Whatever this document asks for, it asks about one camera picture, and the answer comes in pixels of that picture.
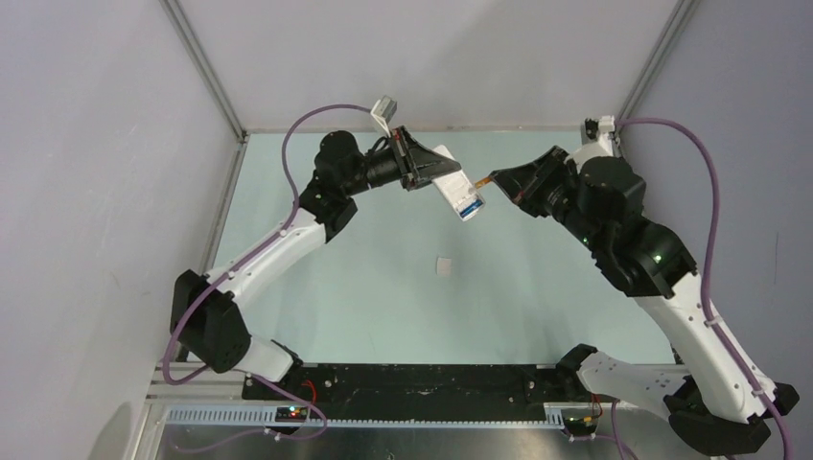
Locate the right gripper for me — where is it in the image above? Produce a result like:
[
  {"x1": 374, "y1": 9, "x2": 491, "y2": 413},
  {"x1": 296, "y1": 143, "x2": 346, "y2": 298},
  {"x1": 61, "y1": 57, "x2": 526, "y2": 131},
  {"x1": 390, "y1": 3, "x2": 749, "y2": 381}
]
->
[{"x1": 492, "y1": 145, "x2": 606, "y2": 252}]

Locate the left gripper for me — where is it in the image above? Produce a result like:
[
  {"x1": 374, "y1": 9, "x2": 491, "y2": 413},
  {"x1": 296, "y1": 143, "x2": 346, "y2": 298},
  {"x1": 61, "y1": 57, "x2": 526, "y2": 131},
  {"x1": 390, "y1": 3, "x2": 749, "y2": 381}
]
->
[{"x1": 341, "y1": 126, "x2": 459, "y2": 196}]

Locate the orange battery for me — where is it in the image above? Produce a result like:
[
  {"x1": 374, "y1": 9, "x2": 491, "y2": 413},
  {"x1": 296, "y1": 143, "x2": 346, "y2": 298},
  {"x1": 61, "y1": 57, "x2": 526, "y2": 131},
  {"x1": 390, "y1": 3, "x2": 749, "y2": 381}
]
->
[{"x1": 474, "y1": 177, "x2": 492, "y2": 190}]

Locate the blue battery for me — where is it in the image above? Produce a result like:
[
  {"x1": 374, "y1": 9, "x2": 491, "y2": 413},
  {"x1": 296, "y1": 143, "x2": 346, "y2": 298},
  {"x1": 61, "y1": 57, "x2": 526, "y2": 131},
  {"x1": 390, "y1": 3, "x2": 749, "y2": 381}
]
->
[{"x1": 458, "y1": 195, "x2": 485, "y2": 221}]

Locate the white remote control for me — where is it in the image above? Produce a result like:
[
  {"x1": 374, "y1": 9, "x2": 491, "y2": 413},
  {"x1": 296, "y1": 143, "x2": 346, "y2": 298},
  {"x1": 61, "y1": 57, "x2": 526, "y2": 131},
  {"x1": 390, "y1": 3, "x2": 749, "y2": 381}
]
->
[{"x1": 432, "y1": 169, "x2": 485, "y2": 217}]

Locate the white battery cover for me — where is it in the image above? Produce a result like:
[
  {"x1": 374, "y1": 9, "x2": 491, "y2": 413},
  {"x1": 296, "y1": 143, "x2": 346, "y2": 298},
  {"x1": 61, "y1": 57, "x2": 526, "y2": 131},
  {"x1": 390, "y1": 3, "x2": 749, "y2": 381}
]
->
[{"x1": 435, "y1": 257, "x2": 453, "y2": 277}]

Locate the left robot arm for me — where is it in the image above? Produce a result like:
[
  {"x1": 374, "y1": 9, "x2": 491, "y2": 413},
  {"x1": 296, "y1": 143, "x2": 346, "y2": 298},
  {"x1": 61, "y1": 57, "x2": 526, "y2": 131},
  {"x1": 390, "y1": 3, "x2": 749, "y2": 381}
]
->
[{"x1": 170, "y1": 126, "x2": 462, "y2": 400}]

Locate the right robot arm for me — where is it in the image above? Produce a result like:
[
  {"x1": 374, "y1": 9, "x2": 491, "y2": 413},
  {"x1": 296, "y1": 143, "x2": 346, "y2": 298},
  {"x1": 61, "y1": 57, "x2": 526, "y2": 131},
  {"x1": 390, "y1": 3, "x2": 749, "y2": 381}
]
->
[{"x1": 490, "y1": 143, "x2": 799, "y2": 456}]

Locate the right controller board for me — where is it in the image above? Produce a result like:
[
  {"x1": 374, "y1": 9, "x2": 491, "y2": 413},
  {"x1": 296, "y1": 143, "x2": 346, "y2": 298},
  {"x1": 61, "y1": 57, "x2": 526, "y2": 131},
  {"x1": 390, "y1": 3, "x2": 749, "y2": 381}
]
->
[{"x1": 563, "y1": 415, "x2": 599, "y2": 431}]

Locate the controller board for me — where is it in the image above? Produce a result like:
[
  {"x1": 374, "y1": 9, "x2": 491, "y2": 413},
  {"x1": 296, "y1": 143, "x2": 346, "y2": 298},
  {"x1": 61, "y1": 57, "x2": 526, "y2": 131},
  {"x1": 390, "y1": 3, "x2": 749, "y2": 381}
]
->
[
  {"x1": 563, "y1": 415, "x2": 599, "y2": 431},
  {"x1": 274, "y1": 406, "x2": 310, "y2": 423}
]

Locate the left controller board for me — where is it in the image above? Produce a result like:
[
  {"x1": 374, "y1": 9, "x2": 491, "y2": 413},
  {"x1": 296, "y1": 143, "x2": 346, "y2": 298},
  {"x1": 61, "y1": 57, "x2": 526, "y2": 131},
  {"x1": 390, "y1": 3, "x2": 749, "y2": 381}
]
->
[{"x1": 274, "y1": 406, "x2": 310, "y2": 423}]

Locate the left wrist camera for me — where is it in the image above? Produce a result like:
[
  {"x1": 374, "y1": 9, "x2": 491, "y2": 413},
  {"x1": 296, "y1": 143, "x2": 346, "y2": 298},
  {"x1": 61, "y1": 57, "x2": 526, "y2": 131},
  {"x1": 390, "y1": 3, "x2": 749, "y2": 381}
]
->
[{"x1": 369, "y1": 95, "x2": 397, "y2": 137}]

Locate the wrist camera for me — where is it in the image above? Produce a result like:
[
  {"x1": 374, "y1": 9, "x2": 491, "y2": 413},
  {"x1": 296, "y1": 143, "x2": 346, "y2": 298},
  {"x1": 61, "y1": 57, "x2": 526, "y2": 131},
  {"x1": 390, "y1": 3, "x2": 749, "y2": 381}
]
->
[
  {"x1": 369, "y1": 95, "x2": 397, "y2": 137},
  {"x1": 581, "y1": 115, "x2": 616, "y2": 156}
]

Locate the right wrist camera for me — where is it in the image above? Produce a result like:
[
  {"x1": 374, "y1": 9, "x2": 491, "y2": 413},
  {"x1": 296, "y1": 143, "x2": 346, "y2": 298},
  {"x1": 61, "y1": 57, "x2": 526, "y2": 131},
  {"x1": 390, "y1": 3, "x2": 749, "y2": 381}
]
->
[{"x1": 581, "y1": 115, "x2": 616, "y2": 156}]

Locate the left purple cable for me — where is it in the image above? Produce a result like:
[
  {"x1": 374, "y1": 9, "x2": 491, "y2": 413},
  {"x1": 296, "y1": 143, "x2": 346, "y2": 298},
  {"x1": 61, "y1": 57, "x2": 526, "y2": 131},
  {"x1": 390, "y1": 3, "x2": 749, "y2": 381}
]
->
[{"x1": 159, "y1": 103, "x2": 376, "y2": 386}]

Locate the purple cable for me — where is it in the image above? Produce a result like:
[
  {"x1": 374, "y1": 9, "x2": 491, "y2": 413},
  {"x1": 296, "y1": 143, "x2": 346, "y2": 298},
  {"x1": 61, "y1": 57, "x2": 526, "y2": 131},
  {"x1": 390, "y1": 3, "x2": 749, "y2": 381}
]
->
[
  {"x1": 615, "y1": 117, "x2": 795, "y2": 460},
  {"x1": 159, "y1": 103, "x2": 376, "y2": 386}
]

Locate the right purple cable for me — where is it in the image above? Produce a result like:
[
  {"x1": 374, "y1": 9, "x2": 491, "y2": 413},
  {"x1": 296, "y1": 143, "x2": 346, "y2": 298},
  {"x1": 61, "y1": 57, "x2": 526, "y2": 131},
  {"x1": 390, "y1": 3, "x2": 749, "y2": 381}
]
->
[{"x1": 615, "y1": 117, "x2": 795, "y2": 460}]

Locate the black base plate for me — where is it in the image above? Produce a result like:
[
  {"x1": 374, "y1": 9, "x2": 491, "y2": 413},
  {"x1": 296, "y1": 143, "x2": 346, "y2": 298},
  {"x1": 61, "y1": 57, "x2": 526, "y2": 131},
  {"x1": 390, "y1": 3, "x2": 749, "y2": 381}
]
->
[{"x1": 278, "y1": 364, "x2": 592, "y2": 423}]

